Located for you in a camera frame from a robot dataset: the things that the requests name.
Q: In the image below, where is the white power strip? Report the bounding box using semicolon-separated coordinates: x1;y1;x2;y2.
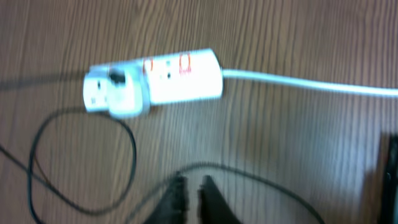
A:
83;49;223;113

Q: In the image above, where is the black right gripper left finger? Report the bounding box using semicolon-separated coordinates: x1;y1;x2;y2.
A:
144;175;188;224

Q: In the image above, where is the white charger adapter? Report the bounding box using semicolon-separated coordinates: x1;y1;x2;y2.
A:
107;65;150;119

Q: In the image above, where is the white power strip cord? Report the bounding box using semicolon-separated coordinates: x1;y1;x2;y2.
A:
221;68;398;98

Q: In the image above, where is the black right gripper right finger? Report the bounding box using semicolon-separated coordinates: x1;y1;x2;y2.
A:
198;175;241;224

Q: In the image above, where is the black charging cable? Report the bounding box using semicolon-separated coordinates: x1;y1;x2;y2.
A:
0;107;326;224

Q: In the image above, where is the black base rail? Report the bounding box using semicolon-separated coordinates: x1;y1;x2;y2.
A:
377;133;397;224

